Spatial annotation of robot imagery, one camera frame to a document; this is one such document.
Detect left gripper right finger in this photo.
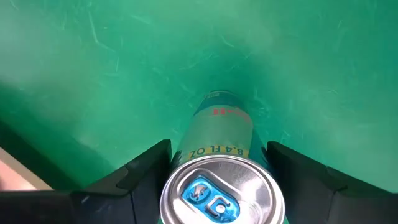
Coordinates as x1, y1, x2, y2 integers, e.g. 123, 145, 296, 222
266, 141, 398, 224

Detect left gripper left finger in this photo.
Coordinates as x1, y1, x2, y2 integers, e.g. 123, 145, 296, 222
0, 139, 173, 224

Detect blue silver Red Bull can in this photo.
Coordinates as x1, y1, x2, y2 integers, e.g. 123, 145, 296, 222
159, 90, 286, 224

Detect black table frame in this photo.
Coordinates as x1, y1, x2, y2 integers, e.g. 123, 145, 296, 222
0, 119, 125, 191

